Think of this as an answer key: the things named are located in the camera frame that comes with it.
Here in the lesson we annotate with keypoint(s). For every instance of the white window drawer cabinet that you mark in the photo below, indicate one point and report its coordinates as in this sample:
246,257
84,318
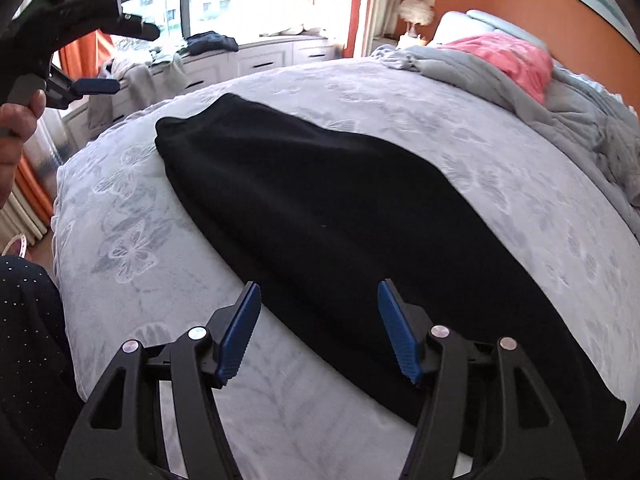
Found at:
260,62

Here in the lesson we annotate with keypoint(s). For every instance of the person's dark dotted clothing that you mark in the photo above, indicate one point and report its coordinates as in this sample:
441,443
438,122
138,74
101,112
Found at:
30,335

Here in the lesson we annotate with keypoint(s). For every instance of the white feather table lamp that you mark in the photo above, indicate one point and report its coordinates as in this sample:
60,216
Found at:
415,10

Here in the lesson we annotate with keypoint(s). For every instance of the orange curtain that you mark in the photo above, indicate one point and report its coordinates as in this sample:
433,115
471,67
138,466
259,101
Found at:
359,5
75,57

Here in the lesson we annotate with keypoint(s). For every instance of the person's left hand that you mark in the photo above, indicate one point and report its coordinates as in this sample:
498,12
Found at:
17,130

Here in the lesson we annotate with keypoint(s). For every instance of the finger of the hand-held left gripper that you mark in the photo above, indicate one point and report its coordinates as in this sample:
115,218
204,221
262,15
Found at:
97,86
142,29

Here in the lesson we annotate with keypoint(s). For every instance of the grey quilt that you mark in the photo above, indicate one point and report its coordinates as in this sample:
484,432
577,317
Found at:
475,80

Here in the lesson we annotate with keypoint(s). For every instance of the pink blanket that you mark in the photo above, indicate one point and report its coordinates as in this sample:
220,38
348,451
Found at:
515,60

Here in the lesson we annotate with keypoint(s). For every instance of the dark blue clothes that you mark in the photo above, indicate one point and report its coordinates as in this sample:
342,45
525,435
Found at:
212,42

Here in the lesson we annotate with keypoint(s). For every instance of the grey draped garment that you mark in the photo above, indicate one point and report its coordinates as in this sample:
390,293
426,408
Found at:
135,72

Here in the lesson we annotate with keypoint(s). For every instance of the bed with grey butterfly bedspread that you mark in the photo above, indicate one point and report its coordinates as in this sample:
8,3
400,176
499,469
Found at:
150,220

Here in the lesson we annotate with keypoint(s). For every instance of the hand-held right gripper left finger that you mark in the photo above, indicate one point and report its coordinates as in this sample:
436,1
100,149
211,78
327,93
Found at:
240,335

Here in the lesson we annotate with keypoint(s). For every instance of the white curtain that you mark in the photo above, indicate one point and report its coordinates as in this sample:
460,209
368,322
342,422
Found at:
385,0

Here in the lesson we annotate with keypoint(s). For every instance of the black pants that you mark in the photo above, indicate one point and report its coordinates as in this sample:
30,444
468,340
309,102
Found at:
325,200

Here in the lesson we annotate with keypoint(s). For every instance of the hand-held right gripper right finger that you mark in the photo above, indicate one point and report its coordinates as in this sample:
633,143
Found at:
397,330

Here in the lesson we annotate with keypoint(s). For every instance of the light blue pillow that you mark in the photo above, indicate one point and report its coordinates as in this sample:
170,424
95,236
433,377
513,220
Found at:
475,22

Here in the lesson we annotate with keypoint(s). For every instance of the white nightstand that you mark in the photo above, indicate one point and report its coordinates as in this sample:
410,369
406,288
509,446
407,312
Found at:
387,41

